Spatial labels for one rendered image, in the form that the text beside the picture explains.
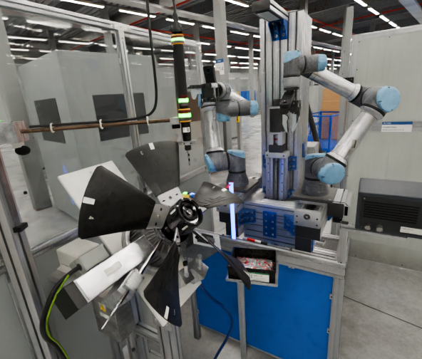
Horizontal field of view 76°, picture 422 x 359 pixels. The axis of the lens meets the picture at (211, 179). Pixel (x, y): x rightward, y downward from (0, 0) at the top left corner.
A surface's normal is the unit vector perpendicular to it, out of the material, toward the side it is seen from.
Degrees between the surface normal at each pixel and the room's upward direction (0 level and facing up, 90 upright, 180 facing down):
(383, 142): 90
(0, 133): 90
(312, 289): 90
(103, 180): 71
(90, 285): 50
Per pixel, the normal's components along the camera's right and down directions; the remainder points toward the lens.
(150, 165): 0.06, -0.35
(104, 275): 0.62, -0.55
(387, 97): 0.14, 0.18
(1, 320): 0.86, 0.09
